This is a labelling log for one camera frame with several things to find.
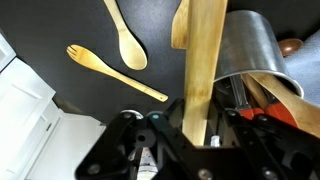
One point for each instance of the blue cloth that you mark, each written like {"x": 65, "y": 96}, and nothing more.
{"x": 306, "y": 66}

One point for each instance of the silver metal cup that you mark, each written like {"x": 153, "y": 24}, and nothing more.
{"x": 250, "y": 43}

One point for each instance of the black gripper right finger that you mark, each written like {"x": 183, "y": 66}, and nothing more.
{"x": 276, "y": 150}

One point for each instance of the wipes canister with white lid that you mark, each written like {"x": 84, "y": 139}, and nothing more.
{"x": 147, "y": 164}

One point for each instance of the white cabinet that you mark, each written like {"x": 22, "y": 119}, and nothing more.
{"x": 33, "y": 133}

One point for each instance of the red silicone spatula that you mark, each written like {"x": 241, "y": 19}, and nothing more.
{"x": 280, "y": 115}

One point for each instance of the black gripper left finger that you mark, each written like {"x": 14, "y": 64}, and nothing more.
{"x": 133, "y": 150}

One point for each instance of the wooden spork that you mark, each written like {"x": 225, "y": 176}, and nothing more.
{"x": 100, "y": 65}

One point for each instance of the large wooden spoon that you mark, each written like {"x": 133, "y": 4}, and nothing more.
{"x": 131, "y": 50}

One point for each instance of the small brown round object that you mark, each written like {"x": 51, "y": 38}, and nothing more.
{"x": 290, "y": 46}

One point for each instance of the wooden turner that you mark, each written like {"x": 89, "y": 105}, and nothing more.
{"x": 255, "y": 91}

